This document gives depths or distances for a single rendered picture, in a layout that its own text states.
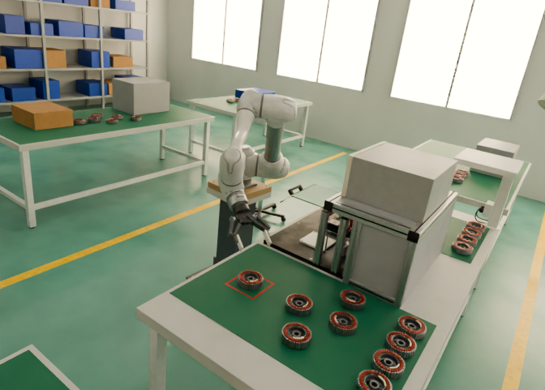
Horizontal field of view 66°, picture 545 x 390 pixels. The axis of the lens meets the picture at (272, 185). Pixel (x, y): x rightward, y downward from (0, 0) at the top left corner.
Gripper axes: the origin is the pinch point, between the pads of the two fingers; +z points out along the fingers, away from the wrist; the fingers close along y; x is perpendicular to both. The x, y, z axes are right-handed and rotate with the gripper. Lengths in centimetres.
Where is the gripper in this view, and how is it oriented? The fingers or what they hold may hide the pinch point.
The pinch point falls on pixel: (255, 245)
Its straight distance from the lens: 181.0
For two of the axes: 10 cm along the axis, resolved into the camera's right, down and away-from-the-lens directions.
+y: 8.7, -0.9, 4.9
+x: -3.4, 6.3, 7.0
